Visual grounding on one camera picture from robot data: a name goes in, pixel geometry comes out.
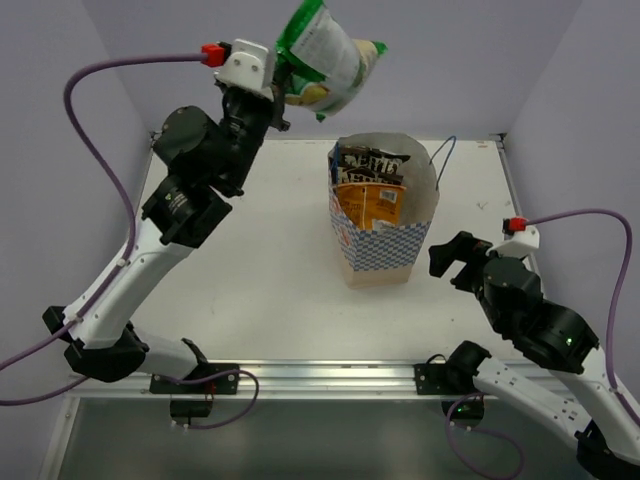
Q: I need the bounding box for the brown kettle chips bag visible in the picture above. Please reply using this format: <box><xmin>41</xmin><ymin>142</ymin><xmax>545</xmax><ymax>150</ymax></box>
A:
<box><xmin>337</xmin><ymin>167</ymin><xmax>403</xmax><ymax>185</ymax></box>
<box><xmin>336</xmin><ymin>146</ymin><xmax>411</xmax><ymax>174</ymax></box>

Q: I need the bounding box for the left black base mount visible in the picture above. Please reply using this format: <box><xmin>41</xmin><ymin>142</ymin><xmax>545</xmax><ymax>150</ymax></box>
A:
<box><xmin>149</xmin><ymin>363</ymin><xmax>239</xmax><ymax>423</ymax></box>

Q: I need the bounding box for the blue checkered paper bag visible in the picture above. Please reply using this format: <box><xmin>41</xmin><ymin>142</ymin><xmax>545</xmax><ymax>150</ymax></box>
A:
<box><xmin>327</xmin><ymin>132</ymin><xmax>457</xmax><ymax>288</ymax></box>

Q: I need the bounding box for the orange chips bag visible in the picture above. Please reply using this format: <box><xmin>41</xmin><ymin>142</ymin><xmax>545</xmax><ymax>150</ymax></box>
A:
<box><xmin>334</xmin><ymin>182</ymin><xmax>406</xmax><ymax>230</ymax></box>

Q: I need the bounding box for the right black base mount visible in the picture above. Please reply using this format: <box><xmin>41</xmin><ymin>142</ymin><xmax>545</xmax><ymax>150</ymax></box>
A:
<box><xmin>413</xmin><ymin>354</ymin><xmax>485</xmax><ymax>427</ymax></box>

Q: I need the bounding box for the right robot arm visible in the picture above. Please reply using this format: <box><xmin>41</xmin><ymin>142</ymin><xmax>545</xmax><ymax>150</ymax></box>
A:
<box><xmin>429</xmin><ymin>226</ymin><xmax>639</xmax><ymax>479</ymax></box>

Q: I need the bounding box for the aluminium table edge frame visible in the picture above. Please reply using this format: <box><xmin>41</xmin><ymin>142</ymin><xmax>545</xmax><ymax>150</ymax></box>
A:
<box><xmin>37</xmin><ymin>130</ymin><xmax>524</xmax><ymax>480</ymax></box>

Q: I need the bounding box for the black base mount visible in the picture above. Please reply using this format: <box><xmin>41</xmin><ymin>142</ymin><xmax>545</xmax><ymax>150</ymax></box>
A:
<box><xmin>149</xmin><ymin>363</ymin><xmax>239</xmax><ymax>423</ymax></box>
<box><xmin>413</xmin><ymin>354</ymin><xmax>485</xmax><ymax>427</ymax></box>

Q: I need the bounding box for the green cassava chips bag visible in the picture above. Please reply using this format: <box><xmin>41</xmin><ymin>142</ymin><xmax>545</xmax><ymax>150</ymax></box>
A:
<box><xmin>275</xmin><ymin>1</ymin><xmax>388</xmax><ymax>122</ymax></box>

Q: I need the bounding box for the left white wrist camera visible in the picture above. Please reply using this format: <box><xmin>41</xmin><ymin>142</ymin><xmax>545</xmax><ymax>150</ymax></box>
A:
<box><xmin>214</xmin><ymin>39</ymin><xmax>276</xmax><ymax>102</ymax></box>

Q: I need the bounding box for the aluminium front rail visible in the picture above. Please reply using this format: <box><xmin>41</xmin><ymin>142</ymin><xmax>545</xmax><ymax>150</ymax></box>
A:
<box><xmin>68</xmin><ymin>360</ymin><xmax>440</xmax><ymax>400</ymax></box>

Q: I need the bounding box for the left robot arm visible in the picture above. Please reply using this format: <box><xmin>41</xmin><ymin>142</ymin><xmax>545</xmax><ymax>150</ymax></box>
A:
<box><xmin>43</xmin><ymin>68</ymin><xmax>291</xmax><ymax>393</ymax></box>

